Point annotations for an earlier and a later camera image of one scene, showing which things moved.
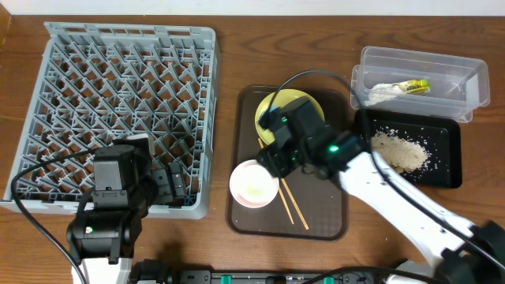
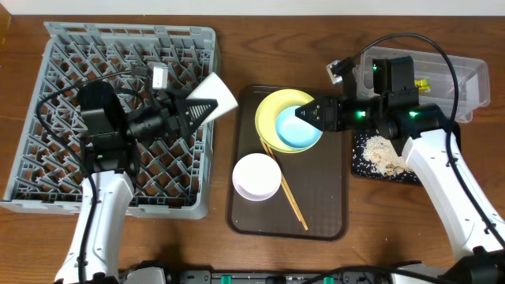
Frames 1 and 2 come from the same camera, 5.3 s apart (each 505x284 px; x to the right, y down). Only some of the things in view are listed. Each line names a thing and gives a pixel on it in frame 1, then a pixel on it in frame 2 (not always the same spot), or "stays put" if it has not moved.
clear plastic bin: x=398 y=80 stays put
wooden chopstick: x=296 y=207 stays put
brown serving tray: x=304 y=207 stays put
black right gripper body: x=272 y=162 -> x=342 y=114
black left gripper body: x=170 y=183 -> x=173 y=119
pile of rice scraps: x=403 y=156 stays put
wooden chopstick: x=282 y=196 -> x=282 y=184
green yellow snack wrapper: x=415 y=86 stays put
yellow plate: x=274 y=99 stays put
